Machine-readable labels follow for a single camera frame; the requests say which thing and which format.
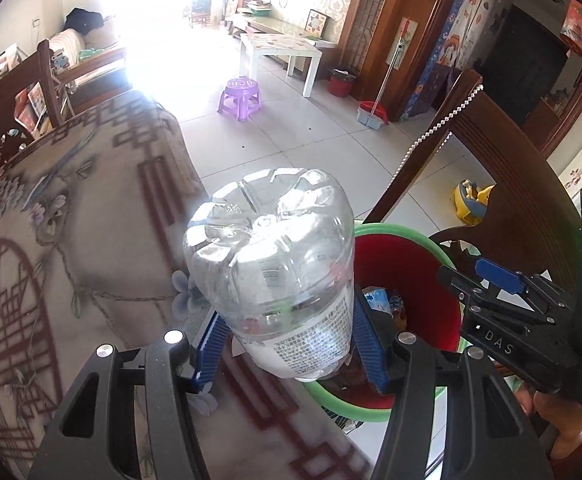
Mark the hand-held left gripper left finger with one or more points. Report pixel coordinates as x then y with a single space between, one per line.
206 355

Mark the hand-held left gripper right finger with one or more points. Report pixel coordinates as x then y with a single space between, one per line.
371 350

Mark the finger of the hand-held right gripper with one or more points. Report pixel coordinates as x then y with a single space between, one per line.
471 295
501 275

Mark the red bin with green rim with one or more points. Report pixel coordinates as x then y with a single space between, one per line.
411 280

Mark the clear plastic bottle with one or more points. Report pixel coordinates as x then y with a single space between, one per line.
271 270

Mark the person's right hand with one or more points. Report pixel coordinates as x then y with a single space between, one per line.
563 420

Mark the yellow toy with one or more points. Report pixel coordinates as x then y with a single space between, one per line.
471 200

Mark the wooden chair with curved back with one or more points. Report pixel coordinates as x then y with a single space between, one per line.
511 160

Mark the dark door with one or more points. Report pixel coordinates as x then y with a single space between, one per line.
521 60

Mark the colourful cartoon poster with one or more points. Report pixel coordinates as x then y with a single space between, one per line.
451 45

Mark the red bucket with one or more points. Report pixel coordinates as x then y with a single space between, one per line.
341 85

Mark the red lantern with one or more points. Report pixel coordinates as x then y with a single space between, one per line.
578 30

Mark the purple plastic stool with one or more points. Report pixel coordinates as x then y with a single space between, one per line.
241 95

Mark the framed checker picture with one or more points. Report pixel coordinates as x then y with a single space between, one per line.
316 24

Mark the white coffee table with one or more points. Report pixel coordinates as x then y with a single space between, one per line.
281 45

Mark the wooden sofa with cushions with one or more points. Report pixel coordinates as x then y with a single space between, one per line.
96 60

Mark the wooden dining chair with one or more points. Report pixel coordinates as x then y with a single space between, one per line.
1 105

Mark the low glass-top television cabinet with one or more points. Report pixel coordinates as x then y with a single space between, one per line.
266 22

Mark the wooden armchair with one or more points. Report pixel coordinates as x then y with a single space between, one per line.
200 15

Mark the black clothes pile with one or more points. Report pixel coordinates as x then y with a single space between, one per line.
83 20

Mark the wall calendar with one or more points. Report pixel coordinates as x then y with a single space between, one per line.
401 40

